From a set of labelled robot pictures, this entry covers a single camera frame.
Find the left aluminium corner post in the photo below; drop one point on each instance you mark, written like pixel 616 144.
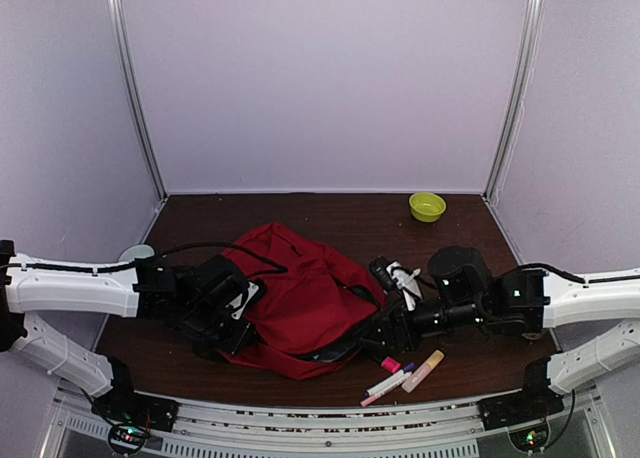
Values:
pixel 118 19

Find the black pink highlighter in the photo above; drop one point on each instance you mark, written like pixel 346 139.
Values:
pixel 390 365

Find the pink capped white marker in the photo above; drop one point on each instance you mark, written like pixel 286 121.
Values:
pixel 383 391

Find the red student backpack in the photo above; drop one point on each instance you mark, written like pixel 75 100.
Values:
pixel 314 296

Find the pale celadon ceramic bowl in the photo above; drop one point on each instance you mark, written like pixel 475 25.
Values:
pixel 138 251

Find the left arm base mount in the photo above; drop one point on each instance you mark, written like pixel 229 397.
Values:
pixel 123 404

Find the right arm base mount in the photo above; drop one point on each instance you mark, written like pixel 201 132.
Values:
pixel 534 401

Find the yellow green plastic bowl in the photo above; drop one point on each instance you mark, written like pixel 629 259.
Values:
pixel 427 207

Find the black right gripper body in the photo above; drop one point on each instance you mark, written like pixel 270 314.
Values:
pixel 397 316

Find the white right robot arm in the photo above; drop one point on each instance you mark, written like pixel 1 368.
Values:
pixel 528 299

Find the pastel yellow pink highlighter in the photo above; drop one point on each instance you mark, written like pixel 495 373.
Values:
pixel 423 371

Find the aluminium front rail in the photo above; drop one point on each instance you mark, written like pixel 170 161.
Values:
pixel 450 428

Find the patterned mug orange inside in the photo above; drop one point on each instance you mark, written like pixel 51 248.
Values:
pixel 533 336

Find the purple capped white marker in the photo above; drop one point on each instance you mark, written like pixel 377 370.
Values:
pixel 391 379

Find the right aluminium corner post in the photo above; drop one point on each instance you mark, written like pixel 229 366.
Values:
pixel 522 75

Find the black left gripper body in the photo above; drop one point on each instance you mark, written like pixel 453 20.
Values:
pixel 202 320

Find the aluminium corner post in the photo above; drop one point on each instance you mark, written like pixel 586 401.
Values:
pixel 522 75
pixel 118 19

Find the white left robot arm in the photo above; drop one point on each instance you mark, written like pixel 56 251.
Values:
pixel 142 289

